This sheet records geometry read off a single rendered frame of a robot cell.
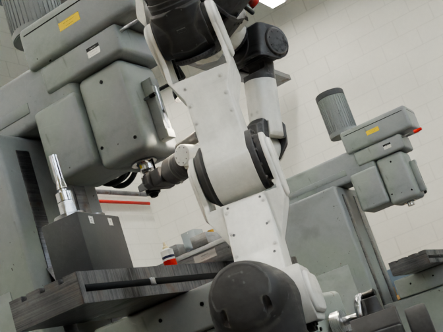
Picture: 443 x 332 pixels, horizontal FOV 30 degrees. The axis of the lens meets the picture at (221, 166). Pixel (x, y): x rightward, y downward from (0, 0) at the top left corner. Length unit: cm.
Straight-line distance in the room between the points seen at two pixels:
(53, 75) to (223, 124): 104
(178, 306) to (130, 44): 85
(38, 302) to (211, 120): 63
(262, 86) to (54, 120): 78
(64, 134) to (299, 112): 705
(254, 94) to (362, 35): 723
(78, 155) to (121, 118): 19
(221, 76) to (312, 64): 776
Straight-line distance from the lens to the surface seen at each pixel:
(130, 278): 218
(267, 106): 227
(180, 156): 245
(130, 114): 259
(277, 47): 230
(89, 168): 268
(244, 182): 182
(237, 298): 141
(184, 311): 238
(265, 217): 178
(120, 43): 264
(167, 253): 256
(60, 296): 205
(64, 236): 224
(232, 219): 181
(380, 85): 930
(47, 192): 285
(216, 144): 184
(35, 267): 267
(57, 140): 274
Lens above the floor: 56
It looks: 14 degrees up
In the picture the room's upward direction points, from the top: 19 degrees counter-clockwise
